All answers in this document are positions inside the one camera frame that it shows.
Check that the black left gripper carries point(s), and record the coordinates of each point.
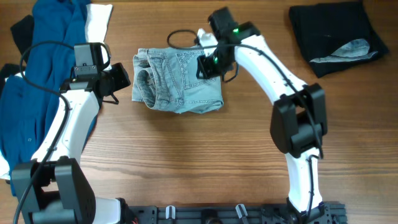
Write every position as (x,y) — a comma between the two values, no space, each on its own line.
(124,81)

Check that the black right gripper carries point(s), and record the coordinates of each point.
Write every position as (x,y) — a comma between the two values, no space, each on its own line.
(203,66)

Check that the light blue denim shorts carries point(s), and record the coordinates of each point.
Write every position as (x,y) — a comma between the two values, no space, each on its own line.
(166,80)

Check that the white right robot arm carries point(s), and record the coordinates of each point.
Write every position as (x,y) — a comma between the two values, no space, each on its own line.
(298,120)

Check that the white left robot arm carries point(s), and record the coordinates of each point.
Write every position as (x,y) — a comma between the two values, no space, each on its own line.
(52,187)

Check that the white cloth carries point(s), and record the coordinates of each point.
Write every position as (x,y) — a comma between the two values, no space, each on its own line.
(98,16)

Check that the blue shirt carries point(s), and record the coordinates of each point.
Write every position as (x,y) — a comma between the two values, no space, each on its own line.
(27,111)

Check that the black garment at left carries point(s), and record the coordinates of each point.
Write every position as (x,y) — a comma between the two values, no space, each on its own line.
(22,34)

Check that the black folded garment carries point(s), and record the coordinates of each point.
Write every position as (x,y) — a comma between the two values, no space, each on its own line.
(333,37)

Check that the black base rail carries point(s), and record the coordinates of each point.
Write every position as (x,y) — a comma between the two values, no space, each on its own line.
(327,213)

